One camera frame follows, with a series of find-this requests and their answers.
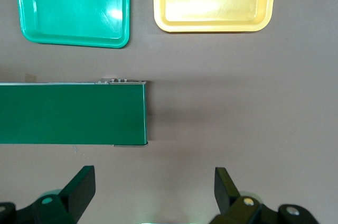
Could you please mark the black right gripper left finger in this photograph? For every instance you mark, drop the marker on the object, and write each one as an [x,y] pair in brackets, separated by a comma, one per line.
[79,189]

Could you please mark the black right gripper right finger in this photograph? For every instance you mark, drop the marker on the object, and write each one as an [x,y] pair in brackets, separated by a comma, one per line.
[227,195]

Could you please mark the green conveyor belt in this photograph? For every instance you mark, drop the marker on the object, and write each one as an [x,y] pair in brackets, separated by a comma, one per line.
[71,113]

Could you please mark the brown tape piece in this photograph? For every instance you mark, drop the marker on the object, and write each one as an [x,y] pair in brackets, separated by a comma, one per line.
[30,78]

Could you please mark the green plastic tray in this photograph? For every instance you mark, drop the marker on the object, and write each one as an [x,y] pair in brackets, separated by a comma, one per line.
[74,4]

